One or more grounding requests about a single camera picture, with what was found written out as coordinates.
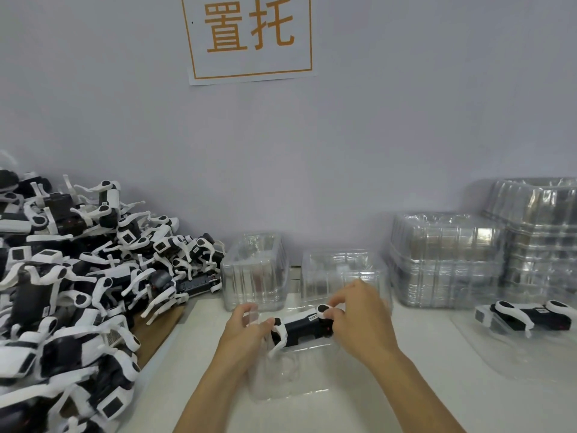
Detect person's left hand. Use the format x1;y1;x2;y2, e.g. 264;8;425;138
217;303;277;371

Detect person's right hand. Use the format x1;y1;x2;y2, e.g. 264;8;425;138
322;278;403;371

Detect black-white robot dog toy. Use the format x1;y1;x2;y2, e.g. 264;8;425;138
268;303;346;359

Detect clear plastic blister tray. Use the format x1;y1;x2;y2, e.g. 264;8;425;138
244;306;357;403

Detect person's right forearm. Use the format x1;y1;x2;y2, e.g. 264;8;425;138
369;347;467;433

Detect person's left forearm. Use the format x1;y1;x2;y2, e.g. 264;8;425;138
172;355;254;433

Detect small clear plastic tray stack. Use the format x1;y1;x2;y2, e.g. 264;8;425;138
220;232;290;312
300;249;392;308

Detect brown cardboard sheet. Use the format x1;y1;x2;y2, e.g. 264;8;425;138
130;304;186;370

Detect tall clear plastic tray stack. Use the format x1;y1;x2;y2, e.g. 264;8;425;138
388;212;506;310
481;177;577;307

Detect clear tray holding robot dog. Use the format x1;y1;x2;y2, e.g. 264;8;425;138
450;306;577;382

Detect packed black-white robot dog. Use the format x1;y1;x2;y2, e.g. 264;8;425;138
474;299;577;337

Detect pile of black-white robot dogs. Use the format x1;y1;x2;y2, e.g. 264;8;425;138
0;169;226;433

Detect white paper sign orange characters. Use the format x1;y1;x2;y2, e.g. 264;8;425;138
181;0;317;86

